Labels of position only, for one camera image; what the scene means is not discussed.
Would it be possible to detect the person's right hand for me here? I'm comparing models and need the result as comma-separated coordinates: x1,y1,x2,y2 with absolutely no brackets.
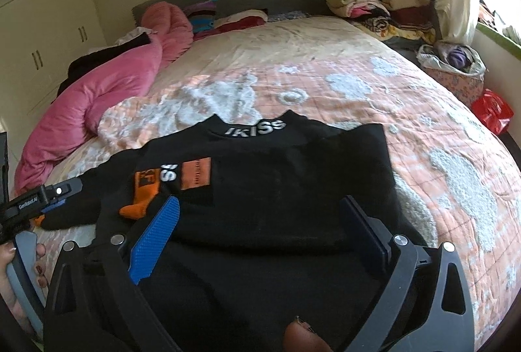
283,315,332,352

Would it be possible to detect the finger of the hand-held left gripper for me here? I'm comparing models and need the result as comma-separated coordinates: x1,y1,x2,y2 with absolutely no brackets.
41,200,68,214
43,178,84,203

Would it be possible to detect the red and white cloth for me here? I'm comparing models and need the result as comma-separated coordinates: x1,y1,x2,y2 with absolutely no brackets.
193,9,269,40

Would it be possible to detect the peach floral bed blanket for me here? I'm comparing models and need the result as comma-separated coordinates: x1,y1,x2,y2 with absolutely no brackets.
16,16,521,352

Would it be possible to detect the cream wardrobe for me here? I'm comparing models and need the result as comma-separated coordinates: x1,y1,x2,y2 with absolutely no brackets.
0,0,108,125

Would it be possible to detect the blue patterned cloth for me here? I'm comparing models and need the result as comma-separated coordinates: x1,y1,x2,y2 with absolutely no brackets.
268,10,315,23

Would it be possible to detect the black printed sweater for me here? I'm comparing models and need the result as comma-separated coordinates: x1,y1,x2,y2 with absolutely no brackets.
41,110,438,352

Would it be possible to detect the pile of folded clothes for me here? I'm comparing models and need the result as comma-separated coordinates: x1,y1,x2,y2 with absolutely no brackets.
321,0,442,45

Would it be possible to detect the floral basket of clothes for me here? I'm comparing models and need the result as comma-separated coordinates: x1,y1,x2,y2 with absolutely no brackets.
416,41,487,106

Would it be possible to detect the green window sill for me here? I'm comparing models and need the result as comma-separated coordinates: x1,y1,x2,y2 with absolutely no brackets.
475,22,521,61

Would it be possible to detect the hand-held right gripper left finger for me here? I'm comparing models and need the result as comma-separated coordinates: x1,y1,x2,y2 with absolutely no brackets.
43,195,182,352

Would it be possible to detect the person's left hand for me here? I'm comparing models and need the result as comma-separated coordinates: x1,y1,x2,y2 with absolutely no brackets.
0,243,49,333

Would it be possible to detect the black cloth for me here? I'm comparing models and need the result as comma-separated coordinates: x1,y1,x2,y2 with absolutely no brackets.
57,32,151,96

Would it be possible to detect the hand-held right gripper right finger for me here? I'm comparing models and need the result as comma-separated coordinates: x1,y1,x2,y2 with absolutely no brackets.
340,195,476,352

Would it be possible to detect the pink quilt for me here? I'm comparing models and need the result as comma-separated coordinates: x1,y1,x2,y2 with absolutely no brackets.
14,2,194,194

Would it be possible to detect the red plastic bag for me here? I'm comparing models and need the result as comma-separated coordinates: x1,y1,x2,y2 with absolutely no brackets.
470,88,514,135

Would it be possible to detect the purple blue striped cloth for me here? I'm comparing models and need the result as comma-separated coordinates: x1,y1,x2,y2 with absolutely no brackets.
183,0,220,36

